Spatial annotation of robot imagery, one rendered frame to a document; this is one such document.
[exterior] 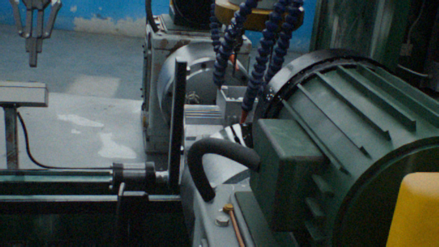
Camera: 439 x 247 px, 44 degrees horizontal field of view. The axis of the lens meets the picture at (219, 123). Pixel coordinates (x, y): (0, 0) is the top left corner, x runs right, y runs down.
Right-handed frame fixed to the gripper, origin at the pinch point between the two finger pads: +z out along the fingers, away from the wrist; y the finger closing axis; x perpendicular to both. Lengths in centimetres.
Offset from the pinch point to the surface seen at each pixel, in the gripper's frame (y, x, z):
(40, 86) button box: 2.5, -3.5, 9.1
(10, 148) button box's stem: -5.0, 4.6, 23.2
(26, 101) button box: -0.6, -3.5, 12.8
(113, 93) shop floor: 21, 323, -49
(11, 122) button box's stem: -4.5, 1.3, 17.3
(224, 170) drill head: 36, -56, 31
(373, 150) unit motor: 39, -97, 31
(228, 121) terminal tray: 43, -28, 20
